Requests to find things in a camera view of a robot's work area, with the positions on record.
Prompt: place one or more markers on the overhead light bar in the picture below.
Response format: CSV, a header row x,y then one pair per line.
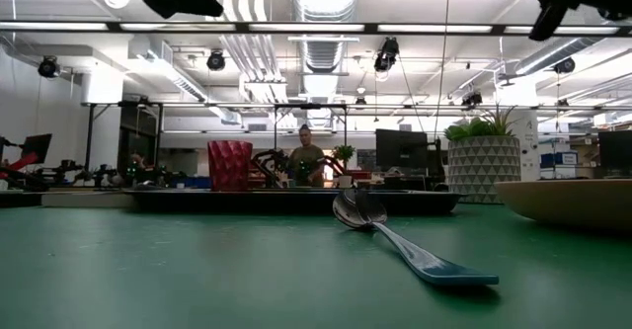
x,y
316,27

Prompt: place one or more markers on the small potted plant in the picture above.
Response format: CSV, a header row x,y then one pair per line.
x,y
344,163

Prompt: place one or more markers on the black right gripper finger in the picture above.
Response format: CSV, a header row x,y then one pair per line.
x,y
545,23

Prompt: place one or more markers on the black computer monitor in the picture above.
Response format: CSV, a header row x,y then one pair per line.
x,y
401,148
616,148

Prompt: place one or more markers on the black tilted monitor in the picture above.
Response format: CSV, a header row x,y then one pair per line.
x,y
37,147

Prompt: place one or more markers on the white patterned plant pot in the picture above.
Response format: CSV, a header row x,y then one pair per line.
x,y
484,168

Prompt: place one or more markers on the green table mat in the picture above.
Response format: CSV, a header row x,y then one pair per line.
x,y
197,270

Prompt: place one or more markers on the red faceted cup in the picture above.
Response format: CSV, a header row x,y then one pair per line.
x,y
230,166

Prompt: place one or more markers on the dark rectangular tray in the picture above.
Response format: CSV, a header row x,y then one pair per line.
x,y
286,201

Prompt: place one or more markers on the silver ceiling duct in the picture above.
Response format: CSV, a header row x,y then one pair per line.
x,y
323,23

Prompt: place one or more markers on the round wooden plate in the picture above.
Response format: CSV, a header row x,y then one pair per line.
x,y
573,203

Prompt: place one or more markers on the person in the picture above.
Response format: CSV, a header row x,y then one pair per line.
x,y
306,163

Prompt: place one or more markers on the black ceiling spotlight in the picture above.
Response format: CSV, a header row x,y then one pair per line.
x,y
215,61
386,55
48,67
564,65

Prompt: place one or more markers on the green succulent plant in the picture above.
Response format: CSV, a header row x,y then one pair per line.
x,y
479,126

